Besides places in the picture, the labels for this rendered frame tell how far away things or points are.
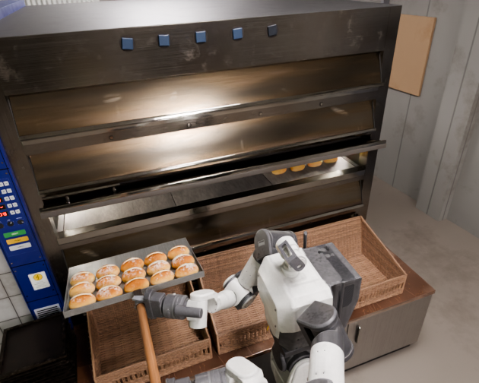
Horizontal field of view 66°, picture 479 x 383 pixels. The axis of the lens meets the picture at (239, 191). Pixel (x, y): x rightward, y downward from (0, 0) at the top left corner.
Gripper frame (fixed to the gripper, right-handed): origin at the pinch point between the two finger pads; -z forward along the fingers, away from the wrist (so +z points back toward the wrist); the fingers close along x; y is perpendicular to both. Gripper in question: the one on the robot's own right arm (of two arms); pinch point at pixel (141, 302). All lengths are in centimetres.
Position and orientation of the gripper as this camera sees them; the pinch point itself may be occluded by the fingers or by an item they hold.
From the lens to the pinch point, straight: 151.7
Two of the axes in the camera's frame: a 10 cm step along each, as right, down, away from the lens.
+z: 9.6, 0.1, -2.6
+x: 0.9, 9.1, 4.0
